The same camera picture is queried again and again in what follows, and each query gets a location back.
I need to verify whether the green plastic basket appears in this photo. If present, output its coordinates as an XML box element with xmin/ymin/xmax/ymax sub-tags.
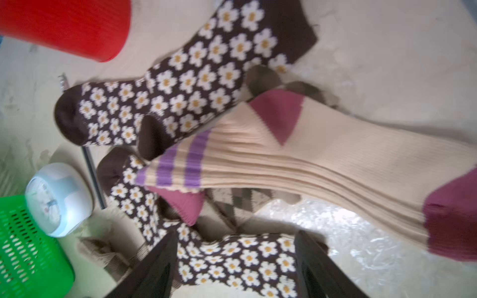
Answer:
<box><xmin>1</xmin><ymin>196</ymin><xmax>75</xmax><ymax>298</ymax></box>

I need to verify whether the beige magenta toe sock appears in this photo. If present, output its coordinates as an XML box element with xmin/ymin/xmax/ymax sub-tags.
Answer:
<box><xmin>136</xmin><ymin>89</ymin><xmax>477</xmax><ymax>261</ymax></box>

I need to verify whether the brown argyle sock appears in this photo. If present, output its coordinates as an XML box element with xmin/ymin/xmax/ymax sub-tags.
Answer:
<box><xmin>206</xmin><ymin>188</ymin><xmax>301</xmax><ymax>228</ymax></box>

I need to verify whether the brown floral sock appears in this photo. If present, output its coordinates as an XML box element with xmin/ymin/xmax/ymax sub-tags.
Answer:
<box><xmin>97</xmin><ymin>147</ymin><xmax>299</xmax><ymax>298</ymax></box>
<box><xmin>54</xmin><ymin>1</ymin><xmax>318</xmax><ymax>160</ymax></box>

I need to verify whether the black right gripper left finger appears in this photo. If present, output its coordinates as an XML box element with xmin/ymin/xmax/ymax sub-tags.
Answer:
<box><xmin>108</xmin><ymin>232</ymin><xmax>178</xmax><ymax>298</ymax></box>

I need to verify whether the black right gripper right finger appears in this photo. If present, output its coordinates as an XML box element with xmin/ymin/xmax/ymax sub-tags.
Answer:
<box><xmin>294</xmin><ymin>230</ymin><xmax>368</xmax><ymax>298</ymax></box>

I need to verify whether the small white alarm clock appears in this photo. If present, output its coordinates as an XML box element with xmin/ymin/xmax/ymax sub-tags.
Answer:
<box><xmin>25</xmin><ymin>163</ymin><xmax>93</xmax><ymax>238</ymax></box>

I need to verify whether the red pencil cup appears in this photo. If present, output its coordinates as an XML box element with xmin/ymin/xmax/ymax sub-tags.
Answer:
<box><xmin>1</xmin><ymin>0</ymin><xmax>132</xmax><ymax>62</ymax></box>

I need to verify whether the beige purple striped sock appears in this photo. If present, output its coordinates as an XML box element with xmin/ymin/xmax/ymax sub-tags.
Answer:
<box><xmin>145</xmin><ymin>186</ymin><xmax>206</xmax><ymax>226</ymax></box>

